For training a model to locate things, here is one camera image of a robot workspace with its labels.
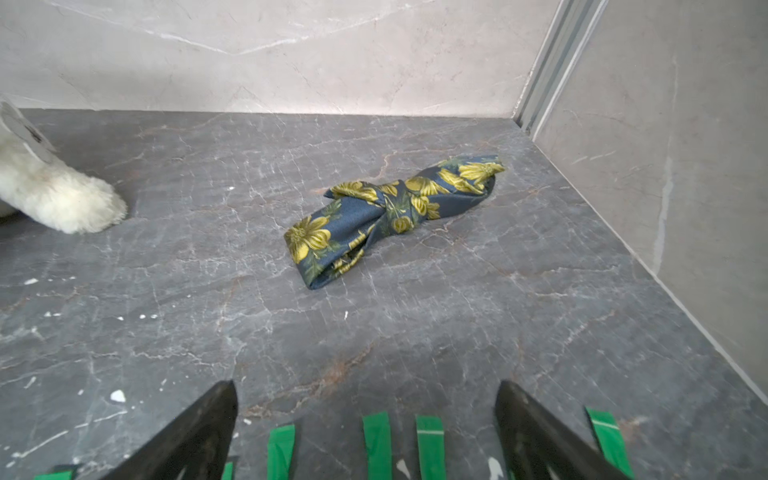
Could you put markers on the white plush dog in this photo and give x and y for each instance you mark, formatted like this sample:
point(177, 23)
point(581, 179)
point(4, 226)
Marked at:
point(35, 182)

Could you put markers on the green straw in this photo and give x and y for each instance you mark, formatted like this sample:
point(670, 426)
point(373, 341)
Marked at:
point(58, 475)
point(431, 447)
point(228, 472)
point(610, 440)
point(280, 449)
point(378, 444)

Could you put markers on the camouflage cloth pouch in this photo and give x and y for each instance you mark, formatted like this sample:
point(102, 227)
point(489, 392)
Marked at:
point(329, 242)

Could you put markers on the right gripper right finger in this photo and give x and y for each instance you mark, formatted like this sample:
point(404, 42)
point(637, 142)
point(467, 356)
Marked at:
point(537, 445)

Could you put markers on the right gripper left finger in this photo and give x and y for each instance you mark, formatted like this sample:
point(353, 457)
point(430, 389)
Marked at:
point(195, 445)

